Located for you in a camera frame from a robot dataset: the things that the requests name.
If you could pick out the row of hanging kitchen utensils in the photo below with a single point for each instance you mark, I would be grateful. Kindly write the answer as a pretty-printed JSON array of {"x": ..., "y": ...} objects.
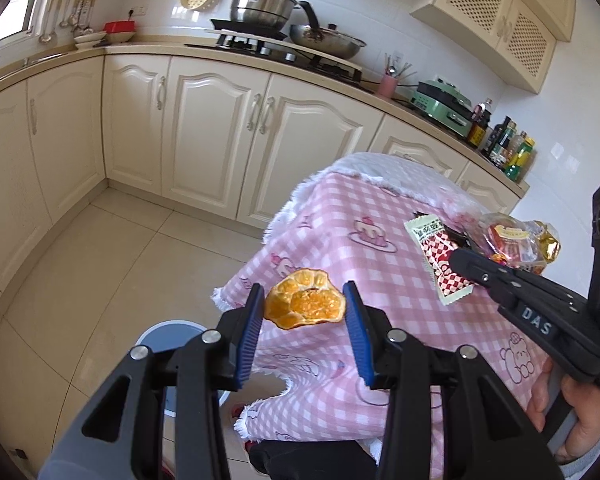
[{"x": 72, "y": 10}]

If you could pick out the cream kitchen base cabinets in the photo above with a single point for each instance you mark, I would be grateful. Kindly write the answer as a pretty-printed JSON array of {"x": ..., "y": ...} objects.
[{"x": 210, "y": 130}]

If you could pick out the light blue trash bin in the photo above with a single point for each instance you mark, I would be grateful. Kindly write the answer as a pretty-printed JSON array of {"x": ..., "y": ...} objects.
[{"x": 170, "y": 332}]

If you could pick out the white wall outlet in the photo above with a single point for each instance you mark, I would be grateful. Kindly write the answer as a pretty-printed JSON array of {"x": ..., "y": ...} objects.
[{"x": 138, "y": 11}]

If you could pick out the pink and red slipper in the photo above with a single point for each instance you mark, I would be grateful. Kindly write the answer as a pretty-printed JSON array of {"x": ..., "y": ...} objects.
[{"x": 237, "y": 411}]

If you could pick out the red checkered snack wrapper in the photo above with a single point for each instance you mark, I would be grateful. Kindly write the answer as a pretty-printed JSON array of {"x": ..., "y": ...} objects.
[{"x": 445, "y": 270}]

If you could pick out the black gas stove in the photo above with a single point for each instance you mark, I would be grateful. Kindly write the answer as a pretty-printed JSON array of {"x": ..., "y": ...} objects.
[{"x": 280, "y": 54}]

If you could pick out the gold foil wrapper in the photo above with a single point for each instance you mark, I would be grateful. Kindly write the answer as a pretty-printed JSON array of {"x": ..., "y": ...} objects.
[{"x": 549, "y": 242}]

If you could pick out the black flat pan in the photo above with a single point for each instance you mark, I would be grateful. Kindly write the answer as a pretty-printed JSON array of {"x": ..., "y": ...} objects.
[{"x": 245, "y": 27}]

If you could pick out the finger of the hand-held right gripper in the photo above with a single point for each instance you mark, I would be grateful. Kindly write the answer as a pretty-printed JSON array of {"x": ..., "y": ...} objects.
[
  {"x": 480, "y": 270},
  {"x": 459, "y": 238}
]

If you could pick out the black glass bottle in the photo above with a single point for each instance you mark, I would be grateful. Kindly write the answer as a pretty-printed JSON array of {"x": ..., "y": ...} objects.
[{"x": 499, "y": 137}]

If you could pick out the beige kitchen countertop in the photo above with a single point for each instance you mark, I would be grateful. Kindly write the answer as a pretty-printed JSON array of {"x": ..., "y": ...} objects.
[{"x": 155, "y": 47}]

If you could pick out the pink utensil holder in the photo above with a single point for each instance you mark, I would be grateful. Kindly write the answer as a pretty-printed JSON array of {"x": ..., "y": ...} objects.
[{"x": 387, "y": 86}]

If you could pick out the clear seasoning bottle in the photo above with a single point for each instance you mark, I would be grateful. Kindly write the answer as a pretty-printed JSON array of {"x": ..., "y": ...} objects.
[{"x": 511, "y": 145}]

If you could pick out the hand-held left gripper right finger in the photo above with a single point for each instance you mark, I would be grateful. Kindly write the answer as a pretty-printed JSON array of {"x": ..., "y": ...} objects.
[{"x": 359, "y": 335}]

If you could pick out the orange peel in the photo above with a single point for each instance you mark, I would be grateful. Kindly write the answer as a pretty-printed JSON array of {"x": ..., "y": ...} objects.
[{"x": 300, "y": 300}]

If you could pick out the pink checkered tablecloth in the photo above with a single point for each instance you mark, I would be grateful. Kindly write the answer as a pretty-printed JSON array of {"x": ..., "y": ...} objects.
[{"x": 330, "y": 240}]

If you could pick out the green electric cooker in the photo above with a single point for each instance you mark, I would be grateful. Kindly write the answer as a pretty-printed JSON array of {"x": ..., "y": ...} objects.
[{"x": 442, "y": 105}]

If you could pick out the green bottle yellow cap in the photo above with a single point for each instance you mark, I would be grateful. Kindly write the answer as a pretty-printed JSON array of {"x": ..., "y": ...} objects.
[{"x": 521, "y": 160}]

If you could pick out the white bowl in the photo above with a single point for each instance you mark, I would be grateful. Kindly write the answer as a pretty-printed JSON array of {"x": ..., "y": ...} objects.
[{"x": 121, "y": 38}]

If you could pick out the dark soy sauce bottle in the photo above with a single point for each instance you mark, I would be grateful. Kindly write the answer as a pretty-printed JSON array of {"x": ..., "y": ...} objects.
[{"x": 480, "y": 127}]

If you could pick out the person's right hand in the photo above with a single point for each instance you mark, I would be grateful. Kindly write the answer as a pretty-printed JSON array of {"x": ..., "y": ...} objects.
[{"x": 592, "y": 410}]

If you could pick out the clear plastic candy bag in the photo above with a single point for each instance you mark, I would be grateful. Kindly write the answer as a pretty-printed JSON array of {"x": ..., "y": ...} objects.
[{"x": 510, "y": 240}]

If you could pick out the cream lattice wall cabinet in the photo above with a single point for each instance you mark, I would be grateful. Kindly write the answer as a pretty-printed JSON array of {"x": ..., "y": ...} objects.
[{"x": 505, "y": 20}]

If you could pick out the bundle of cutlery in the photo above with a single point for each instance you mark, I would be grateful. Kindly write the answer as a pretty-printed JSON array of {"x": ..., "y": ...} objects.
[{"x": 396, "y": 67}]

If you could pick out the person's dark pants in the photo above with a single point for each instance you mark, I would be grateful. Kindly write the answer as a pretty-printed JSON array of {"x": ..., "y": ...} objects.
[{"x": 310, "y": 460}]

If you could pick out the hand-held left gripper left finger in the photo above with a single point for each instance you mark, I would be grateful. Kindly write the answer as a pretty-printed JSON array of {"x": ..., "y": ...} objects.
[{"x": 245, "y": 340}]

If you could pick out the stack of white plates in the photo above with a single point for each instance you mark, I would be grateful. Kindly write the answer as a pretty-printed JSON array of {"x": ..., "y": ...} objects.
[{"x": 90, "y": 40}]

